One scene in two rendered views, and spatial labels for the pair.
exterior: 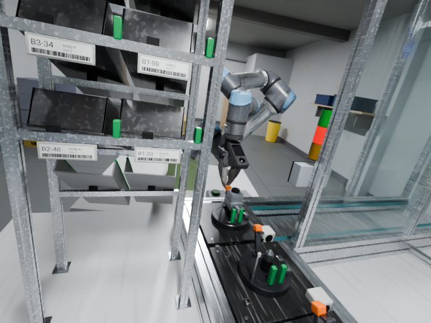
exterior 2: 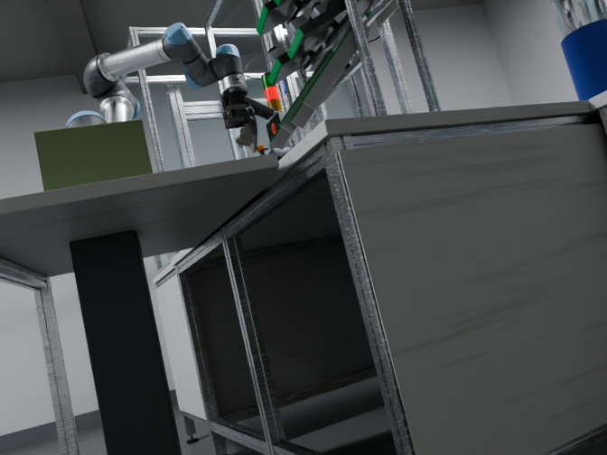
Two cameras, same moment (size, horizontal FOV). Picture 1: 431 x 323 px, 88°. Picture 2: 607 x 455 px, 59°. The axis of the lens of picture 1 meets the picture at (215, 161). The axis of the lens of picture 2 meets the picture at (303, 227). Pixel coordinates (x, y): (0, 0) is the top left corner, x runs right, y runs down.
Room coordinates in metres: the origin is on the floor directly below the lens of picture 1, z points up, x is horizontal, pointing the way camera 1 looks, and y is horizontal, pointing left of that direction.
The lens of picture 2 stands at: (0.86, 1.64, 0.55)
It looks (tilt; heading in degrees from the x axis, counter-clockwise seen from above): 8 degrees up; 264
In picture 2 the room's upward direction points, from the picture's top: 14 degrees counter-clockwise
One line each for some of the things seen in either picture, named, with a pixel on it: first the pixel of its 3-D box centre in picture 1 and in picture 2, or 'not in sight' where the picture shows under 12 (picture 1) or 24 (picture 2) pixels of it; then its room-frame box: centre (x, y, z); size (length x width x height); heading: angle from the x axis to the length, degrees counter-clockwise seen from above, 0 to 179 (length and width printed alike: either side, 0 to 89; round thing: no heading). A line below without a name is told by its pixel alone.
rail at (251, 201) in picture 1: (269, 207); not in sight; (0.96, -0.29, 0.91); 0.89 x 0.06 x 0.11; 111
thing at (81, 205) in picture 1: (181, 184); (125, 231); (1.19, 0.17, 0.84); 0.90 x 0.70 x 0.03; 99
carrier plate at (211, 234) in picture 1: (229, 221); not in sight; (0.72, -0.09, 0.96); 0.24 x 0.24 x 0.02; 21
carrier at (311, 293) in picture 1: (267, 262); not in sight; (0.48, -0.18, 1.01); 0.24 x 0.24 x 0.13; 21
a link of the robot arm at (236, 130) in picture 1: (234, 129); (235, 85); (0.81, -0.05, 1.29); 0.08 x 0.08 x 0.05
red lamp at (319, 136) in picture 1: (323, 135); (272, 95); (0.67, -0.31, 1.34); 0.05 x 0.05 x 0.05
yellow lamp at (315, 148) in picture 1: (318, 150); (275, 106); (0.67, -0.31, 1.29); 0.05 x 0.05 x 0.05
